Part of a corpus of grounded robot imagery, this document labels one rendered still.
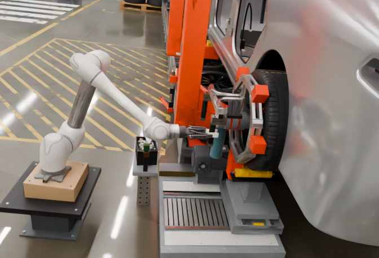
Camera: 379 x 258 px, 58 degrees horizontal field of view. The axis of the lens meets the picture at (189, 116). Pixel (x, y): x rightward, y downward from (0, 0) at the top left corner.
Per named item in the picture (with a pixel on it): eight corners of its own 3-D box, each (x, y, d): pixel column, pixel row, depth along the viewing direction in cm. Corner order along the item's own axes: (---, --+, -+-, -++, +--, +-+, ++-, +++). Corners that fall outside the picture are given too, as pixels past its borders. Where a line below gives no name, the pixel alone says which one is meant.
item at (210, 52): (218, 59, 452) (222, 33, 436) (179, 57, 445) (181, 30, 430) (216, 56, 467) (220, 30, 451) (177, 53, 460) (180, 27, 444)
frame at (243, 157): (251, 178, 213) (269, 98, 189) (241, 178, 212) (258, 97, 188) (233, 134, 261) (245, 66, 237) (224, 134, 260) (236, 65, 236)
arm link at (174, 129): (168, 141, 202) (179, 142, 203) (170, 128, 198) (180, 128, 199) (168, 134, 210) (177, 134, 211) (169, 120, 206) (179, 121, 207)
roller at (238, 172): (274, 179, 231) (277, 172, 228) (232, 178, 227) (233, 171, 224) (272, 174, 236) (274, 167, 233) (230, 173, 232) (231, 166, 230)
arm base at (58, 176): (30, 182, 214) (29, 174, 212) (45, 163, 234) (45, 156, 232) (58, 186, 214) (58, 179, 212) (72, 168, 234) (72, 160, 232)
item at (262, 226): (281, 235, 241) (284, 225, 237) (231, 235, 236) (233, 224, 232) (261, 189, 285) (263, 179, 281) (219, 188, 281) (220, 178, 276)
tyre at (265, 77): (263, 149, 269) (297, 190, 206) (233, 148, 265) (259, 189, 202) (276, 65, 251) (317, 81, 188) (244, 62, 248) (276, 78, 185)
